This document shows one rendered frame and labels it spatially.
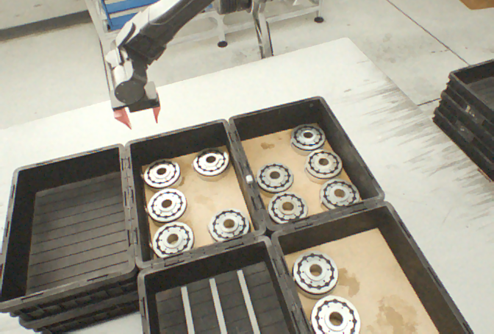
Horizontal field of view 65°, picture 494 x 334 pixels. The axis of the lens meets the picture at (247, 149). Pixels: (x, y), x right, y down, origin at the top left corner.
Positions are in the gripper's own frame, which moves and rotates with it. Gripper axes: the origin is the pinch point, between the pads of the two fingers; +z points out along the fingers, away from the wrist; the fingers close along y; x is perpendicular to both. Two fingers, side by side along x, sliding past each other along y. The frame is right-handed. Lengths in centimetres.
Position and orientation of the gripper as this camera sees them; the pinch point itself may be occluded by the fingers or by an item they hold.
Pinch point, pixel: (142, 122)
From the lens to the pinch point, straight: 98.8
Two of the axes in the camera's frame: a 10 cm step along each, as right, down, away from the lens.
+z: 0.5, 6.6, 7.5
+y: 9.6, -2.4, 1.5
